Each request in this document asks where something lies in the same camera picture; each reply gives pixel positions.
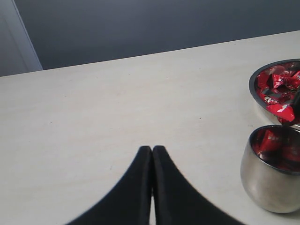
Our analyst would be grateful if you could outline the metal bowl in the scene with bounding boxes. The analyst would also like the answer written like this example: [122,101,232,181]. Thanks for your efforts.
[248,59,300,125]

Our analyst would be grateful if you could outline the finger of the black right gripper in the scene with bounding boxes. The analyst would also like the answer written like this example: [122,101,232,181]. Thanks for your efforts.
[279,90,300,127]

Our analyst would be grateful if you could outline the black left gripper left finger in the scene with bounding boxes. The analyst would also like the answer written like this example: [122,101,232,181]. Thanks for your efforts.
[69,146,152,225]

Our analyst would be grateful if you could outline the red candies in cup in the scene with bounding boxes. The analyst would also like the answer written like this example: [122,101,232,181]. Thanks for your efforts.
[252,127,300,173]

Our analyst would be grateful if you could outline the red wrapped candy pile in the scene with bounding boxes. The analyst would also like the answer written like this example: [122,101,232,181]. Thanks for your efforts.
[255,67,300,111]

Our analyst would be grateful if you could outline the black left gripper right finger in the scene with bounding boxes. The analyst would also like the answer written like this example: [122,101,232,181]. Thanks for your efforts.
[152,145,241,225]

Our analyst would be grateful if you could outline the steel cup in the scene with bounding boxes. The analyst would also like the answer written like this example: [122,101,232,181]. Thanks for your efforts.
[240,125,300,213]

